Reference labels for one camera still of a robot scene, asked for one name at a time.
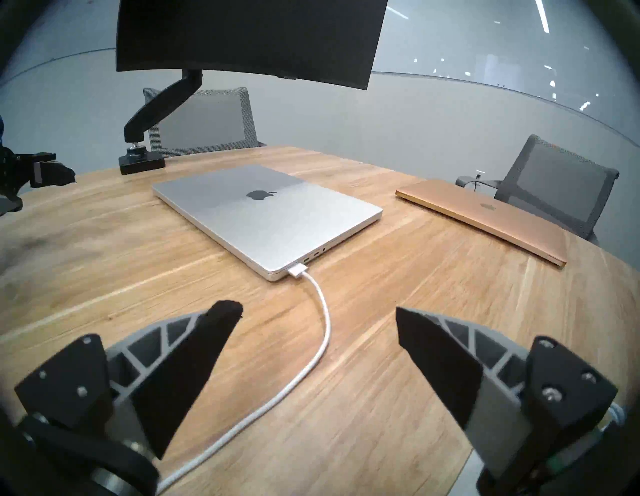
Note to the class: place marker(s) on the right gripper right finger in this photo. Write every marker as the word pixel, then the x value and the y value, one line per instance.
pixel 480 380

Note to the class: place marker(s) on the frosted glass wall panel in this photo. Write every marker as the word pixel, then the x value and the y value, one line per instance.
pixel 75 30

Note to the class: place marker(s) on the grey mesh chair with armrests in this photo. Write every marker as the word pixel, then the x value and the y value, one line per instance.
pixel 550 185

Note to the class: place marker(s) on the silver MacBook laptop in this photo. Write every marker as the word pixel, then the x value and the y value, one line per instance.
pixel 280 230

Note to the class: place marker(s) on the grey mesh armless chair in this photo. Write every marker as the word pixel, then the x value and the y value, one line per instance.
pixel 210 120

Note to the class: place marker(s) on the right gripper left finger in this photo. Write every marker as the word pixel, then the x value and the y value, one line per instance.
pixel 165 370

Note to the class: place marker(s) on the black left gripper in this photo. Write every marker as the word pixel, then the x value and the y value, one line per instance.
pixel 12 170

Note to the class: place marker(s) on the wide glass wall whiteboard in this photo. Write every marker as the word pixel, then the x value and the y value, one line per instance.
pixel 475 40

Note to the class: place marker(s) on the black curved desk monitor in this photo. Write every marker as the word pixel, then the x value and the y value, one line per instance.
pixel 250 40

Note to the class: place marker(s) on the gold MacBook laptop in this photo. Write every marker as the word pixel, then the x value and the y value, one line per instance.
pixel 450 200

